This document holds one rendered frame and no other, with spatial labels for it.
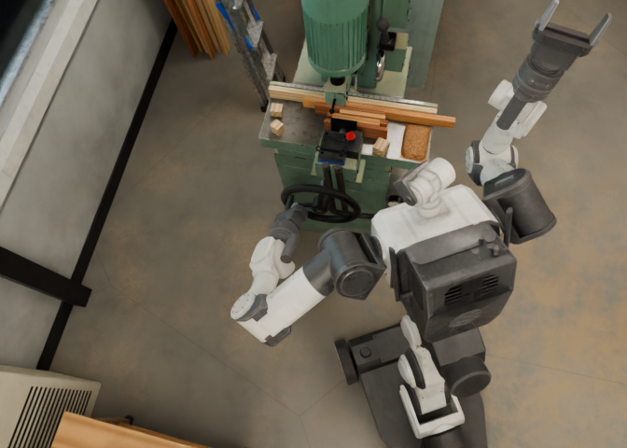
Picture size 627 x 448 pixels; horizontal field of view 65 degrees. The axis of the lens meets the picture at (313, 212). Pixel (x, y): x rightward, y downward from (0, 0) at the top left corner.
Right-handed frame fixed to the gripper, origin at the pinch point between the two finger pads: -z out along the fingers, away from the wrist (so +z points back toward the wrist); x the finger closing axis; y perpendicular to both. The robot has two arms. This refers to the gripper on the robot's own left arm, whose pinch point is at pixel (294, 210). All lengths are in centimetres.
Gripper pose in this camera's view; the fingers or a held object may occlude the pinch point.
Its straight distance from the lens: 162.2
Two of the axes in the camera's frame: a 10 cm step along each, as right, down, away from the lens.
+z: -2.2, 6.0, -7.7
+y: -6.1, -7.0, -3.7
